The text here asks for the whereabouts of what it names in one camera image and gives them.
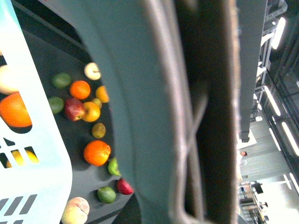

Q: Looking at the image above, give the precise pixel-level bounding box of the grey basket handle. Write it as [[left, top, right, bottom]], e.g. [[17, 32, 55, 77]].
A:
[[44, 0, 268, 224]]

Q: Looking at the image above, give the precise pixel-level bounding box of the light blue plastic basket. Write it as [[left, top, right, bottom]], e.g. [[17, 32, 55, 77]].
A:
[[0, 0, 72, 224]]

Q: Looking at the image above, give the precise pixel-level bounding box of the black fruit display shelf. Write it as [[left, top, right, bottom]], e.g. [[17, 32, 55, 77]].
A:
[[12, 0, 141, 224]]

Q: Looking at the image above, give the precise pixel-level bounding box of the golden round pear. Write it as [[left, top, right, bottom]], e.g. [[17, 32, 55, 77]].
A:
[[95, 85, 110, 103]]

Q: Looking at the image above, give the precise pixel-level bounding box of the small yellow green fruit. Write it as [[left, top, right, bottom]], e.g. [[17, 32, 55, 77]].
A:
[[91, 98, 102, 109]]

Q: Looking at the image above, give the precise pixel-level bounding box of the brown green kiwi fruit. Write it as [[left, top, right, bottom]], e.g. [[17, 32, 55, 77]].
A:
[[92, 123, 106, 139]]

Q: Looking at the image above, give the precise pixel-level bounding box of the yellow orange apple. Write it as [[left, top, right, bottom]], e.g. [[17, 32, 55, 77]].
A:
[[82, 102, 100, 122]]

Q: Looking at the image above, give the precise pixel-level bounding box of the bright green apple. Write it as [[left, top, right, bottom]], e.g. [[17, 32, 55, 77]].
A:
[[108, 157, 121, 176]]

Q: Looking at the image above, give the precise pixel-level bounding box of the large bumpy orange right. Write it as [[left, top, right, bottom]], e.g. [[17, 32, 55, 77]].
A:
[[83, 140, 111, 167]]

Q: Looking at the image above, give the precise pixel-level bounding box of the large bumpy orange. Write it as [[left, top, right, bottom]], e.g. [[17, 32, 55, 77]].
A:
[[83, 140, 111, 167], [0, 92, 32, 128]]

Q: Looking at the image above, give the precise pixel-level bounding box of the white pear with stem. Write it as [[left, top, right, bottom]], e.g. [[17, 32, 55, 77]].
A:
[[84, 62, 101, 80]]

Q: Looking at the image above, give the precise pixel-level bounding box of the small orange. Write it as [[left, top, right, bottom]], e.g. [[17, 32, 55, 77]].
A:
[[69, 80, 91, 100]]

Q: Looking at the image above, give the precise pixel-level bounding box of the red yellow apple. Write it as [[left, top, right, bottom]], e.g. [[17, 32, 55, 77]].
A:
[[64, 98, 86, 121]]

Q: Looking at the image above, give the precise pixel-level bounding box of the red fruit front right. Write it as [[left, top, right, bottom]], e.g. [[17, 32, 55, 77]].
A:
[[116, 178, 134, 195]]

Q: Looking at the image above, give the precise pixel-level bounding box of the green avocado front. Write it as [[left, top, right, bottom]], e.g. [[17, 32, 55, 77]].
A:
[[97, 186, 116, 204]]

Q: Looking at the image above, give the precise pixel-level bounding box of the dark green lime lower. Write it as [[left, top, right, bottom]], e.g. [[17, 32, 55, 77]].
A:
[[48, 97, 64, 114]]

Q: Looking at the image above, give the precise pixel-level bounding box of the dark green lime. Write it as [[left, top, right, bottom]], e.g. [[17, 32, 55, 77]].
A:
[[48, 97, 64, 114], [51, 73, 71, 89]]

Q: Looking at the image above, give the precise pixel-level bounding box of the dark green lime upper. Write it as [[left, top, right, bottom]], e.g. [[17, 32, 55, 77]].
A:
[[51, 73, 71, 89]]

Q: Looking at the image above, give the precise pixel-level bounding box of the pale pink peach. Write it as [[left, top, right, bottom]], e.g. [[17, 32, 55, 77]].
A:
[[61, 197, 90, 224]]

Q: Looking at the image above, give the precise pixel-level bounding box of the large bumpy orange left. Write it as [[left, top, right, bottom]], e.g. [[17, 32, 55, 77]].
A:
[[0, 92, 32, 128]]

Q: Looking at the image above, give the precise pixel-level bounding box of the white pear lower left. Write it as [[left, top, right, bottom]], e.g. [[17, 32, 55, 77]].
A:
[[0, 65, 19, 95]]

